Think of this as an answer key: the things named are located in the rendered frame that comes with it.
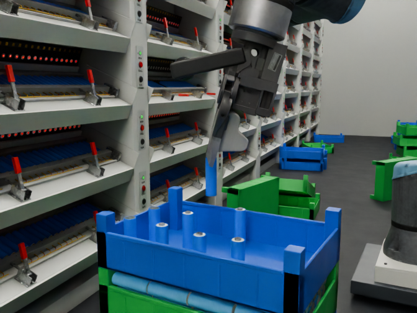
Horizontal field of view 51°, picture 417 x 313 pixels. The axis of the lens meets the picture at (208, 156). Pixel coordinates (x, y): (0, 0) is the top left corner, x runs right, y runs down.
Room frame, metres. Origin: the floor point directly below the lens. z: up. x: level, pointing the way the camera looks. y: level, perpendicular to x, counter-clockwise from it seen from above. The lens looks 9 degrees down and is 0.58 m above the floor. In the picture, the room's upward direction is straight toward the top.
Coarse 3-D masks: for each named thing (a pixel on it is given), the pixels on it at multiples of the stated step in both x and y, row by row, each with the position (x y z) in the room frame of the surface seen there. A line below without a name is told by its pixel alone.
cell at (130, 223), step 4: (128, 216) 0.62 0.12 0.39; (132, 216) 0.62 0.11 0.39; (124, 220) 0.61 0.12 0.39; (128, 220) 0.60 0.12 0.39; (132, 220) 0.60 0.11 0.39; (136, 220) 0.61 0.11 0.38; (124, 224) 0.61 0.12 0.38; (128, 224) 0.60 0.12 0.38; (132, 224) 0.60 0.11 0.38; (136, 224) 0.61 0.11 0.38; (124, 228) 0.61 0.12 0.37; (128, 228) 0.60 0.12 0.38; (132, 228) 0.60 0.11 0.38; (136, 228) 0.61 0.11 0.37; (124, 232) 0.61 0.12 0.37; (128, 232) 0.60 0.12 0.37; (132, 232) 0.60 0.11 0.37; (136, 232) 0.61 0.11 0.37; (132, 236) 0.60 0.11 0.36; (136, 236) 0.61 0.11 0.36
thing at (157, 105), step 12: (156, 72) 1.77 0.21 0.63; (168, 72) 1.88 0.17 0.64; (192, 84) 1.98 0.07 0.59; (204, 84) 1.96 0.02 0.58; (156, 96) 1.52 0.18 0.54; (180, 96) 1.68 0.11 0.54; (192, 96) 1.78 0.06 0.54; (204, 96) 1.88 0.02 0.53; (216, 96) 1.94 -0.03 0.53; (156, 108) 1.44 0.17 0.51; (168, 108) 1.53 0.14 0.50; (180, 108) 1.62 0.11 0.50; (192, 108) 1.73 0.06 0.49; (204, 108) 1.86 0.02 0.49
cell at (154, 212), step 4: (148, 208) 0.66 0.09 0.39; (152, 208) 0.66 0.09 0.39; (156, 208) 0.66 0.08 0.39; (148, 212) 0.66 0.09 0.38; (152, 212) 0.65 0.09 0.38; (156, 212) 0.65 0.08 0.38; (148, 216) 0.66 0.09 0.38; (152, 216) 0.65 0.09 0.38; (156, 216) 0.65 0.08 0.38; (152, 220) 0.65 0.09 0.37; (156, 220) 0.65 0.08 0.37; (152, 224) 0.65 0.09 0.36; (152, 228) 0.65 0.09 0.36; (152, 232) 0.65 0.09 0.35; (152, 236) 0.65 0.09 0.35; (152, 240) 0.65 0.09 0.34
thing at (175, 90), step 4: (156, 88) 1.53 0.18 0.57; (160, 88) 1.56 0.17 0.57; (164, 88) 1.59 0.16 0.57; (168, 88) 1.61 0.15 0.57; (172, 88) 1.64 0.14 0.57; (176, 88) 1.68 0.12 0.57; (180, 88) 1.71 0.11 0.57; (184, 88) 1.74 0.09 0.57; (188, 88) 1.77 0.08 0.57; (192, 88) 1.81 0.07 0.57; (196, 88) 1.85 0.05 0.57; (200, 88) 1.89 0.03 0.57; (204, 88) 1.93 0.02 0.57; (156, 92) 1.53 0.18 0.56; (160, 92) 1.55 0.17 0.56; (172, 92) 1.64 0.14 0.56; (176, 92) 1.68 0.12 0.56; (180, 92) 1.70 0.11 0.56; (184, 92) 1.74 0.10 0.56; (188, 92) 1.78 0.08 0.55; (200, 92) 1.90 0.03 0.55
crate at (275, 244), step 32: (96, 224) 0.59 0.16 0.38; (224, 224) 0.71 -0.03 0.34; (256, 224) 0.68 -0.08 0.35; (288, 224) 0.66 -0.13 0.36; (320, 224) 0.63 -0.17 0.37; (128, 256) 0.57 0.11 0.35; (160, 256) 0.54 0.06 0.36; (192, 256) 0.52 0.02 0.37; (224, 256) 0.50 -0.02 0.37; (256, 256) 0.62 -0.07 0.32; (288, 256) 0.45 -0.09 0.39; (320, 256) 0.52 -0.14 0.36; (192, 288) 0.52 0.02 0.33; (224, 288) 0.49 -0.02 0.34; (256, 288) 0.47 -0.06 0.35; (288, 288) 0.45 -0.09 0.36
